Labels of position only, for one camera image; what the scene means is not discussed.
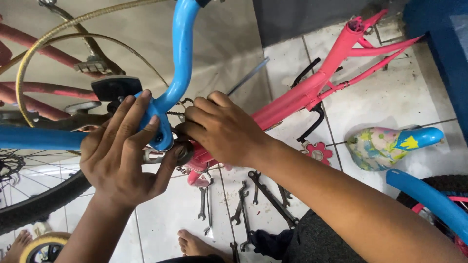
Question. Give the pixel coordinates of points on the person's foot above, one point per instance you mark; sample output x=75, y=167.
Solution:
x=195, y=244
x=18, y=246

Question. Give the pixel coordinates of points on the pink flower-shaped plastic part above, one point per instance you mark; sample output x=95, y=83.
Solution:
x=323, y=149

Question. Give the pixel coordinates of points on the colourful flowered bicycle saddle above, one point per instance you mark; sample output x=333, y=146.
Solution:
x=380, y=148

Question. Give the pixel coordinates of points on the pink bicycle frame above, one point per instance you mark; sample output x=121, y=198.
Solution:
x=314, y=87

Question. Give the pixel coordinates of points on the person's dark shorts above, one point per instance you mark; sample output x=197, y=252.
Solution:
x=314, y=237

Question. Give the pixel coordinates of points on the small wheel with yellow tyre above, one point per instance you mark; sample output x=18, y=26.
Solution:
x=38, y=244

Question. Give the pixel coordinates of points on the group of steel wrenches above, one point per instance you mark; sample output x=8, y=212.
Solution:
x=272, y=199

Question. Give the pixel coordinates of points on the person's left foot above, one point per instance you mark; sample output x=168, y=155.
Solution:
x=18, y=246

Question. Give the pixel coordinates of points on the person's right foot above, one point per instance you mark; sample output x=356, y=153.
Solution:
x=195, y=244

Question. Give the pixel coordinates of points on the grey metal pedal with crank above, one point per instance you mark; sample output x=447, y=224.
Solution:
x=91, y=65

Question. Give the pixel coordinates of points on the person's right hand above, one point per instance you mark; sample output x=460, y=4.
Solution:
x=230, y=135

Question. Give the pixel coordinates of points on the blue bicycle fork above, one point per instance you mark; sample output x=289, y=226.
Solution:
x=181, y=54

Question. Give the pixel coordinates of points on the silver metal bracket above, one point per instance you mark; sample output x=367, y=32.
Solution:
x=151, y=157

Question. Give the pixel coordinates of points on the black pedal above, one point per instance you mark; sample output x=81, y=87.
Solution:
x=117, y=87

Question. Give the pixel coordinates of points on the large grey spanner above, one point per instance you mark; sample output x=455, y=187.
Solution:
x=55, y=122

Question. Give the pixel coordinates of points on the small wheel with pink rim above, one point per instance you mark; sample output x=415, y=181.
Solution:
x=444, y=182

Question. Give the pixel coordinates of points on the dull red bicycle frame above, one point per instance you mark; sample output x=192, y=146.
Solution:
x=36, y=49

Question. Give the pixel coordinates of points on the blue bicycle mudguard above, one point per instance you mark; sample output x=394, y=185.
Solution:
x=427, y=199

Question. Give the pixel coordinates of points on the black round bearing cup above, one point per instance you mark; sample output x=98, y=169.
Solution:
x=186, y=155

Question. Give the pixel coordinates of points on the person's left hand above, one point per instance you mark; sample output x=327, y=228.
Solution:
x=113, y=164

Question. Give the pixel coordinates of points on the blue bicycle frame tube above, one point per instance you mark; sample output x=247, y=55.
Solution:
x=40, y=138

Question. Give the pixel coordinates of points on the grey metal rod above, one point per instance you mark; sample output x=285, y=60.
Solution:
x=248, y=76

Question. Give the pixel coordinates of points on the black curved metal stay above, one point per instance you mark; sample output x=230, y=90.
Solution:
x=305, y=71
x=316, y=124

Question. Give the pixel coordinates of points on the spoked wheel with black tyre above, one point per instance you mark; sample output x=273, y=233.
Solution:
x=40, y=204

